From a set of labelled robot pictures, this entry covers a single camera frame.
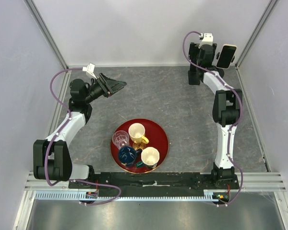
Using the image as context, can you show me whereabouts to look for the yellow handled cream mug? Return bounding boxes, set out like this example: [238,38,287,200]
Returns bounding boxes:
[128,123,149,144]

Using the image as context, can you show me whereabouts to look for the clear drinking glass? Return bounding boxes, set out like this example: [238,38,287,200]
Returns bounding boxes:
[112,130,130,149]

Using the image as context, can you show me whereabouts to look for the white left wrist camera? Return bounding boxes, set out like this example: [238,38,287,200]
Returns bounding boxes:
[82,63,97,80]

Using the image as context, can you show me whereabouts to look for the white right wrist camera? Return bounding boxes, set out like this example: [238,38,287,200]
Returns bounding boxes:
[199,33,213,48]

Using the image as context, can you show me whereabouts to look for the black phone stand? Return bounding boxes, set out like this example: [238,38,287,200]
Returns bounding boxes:
[215,51,236,77]

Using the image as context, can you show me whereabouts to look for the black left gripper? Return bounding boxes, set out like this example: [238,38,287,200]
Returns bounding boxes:
[84,72,127,104]

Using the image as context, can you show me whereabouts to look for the cream cup with green label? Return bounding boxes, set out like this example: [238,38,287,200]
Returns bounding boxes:
[141,147,160,168]

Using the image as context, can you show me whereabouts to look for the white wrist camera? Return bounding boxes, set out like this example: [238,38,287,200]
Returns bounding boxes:
[82,63,97,80]
[199,33,213,48]

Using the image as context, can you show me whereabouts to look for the cream cased smartphone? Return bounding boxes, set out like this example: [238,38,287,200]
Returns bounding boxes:
[216,44,237,69]

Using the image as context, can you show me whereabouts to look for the slotted grey cable duct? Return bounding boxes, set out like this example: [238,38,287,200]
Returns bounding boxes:
[35,191,226,202]

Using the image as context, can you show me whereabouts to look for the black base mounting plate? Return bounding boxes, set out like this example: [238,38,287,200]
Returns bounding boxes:
[68,172,240,198]

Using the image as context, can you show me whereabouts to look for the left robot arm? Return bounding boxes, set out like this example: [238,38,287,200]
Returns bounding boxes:
[33,73,127,188]

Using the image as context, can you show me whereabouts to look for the dark blue cup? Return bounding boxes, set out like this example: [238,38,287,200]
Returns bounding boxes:
[118,146,138,167]

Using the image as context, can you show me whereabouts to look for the round red tray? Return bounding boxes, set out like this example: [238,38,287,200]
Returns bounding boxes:
[110,119,169,174]

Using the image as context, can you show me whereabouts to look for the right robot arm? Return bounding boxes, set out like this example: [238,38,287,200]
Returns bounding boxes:
[187,43,242,189]

